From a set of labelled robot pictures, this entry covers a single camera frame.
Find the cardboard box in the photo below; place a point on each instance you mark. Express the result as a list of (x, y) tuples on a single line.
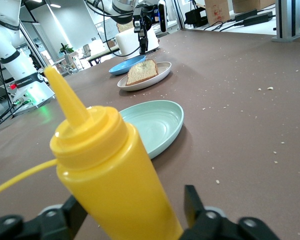
[(216, 12), (252, 5)]

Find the aluminium profile post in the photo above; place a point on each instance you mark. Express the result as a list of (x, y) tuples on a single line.
[(287, 20)]

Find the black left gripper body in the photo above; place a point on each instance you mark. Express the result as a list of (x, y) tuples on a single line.
[(141, 18)]

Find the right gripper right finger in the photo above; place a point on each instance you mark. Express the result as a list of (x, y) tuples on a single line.
[(215, 227)]

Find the blue plate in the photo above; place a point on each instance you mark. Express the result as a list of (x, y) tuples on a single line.
[(120, 68)]

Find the black power adapter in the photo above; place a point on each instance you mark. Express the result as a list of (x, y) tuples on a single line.
[(246, 15), (257, 20)]

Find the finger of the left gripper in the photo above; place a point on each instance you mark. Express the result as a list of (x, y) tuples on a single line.
[(143, 43)]

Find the brown bread slice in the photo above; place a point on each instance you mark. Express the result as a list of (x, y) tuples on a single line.
[(123, 27), (141, 72)]

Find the black electronic device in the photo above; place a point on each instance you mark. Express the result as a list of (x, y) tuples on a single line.
[(196, 17)]

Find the yellow squeeze bottle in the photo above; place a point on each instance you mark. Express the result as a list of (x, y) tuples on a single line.
[(110, 175)]

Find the white toaster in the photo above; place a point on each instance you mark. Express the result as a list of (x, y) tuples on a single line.
[(126, 42)]

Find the pale green plate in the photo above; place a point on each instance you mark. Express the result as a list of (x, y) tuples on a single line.
[(157, 125)]

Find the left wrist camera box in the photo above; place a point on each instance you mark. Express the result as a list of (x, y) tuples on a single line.
[(163, 15)]

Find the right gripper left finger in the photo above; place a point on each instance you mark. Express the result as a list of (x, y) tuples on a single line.
[(40, 227)]

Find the green potted plant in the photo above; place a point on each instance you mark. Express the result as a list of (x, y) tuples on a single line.
[(66, 48)]

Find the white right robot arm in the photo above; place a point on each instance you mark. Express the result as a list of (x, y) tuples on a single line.
[(15, 62)]

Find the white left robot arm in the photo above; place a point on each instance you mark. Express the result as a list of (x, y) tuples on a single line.
[(122, 7)]

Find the beige plate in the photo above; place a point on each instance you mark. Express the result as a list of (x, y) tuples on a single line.
[(163, 72)]

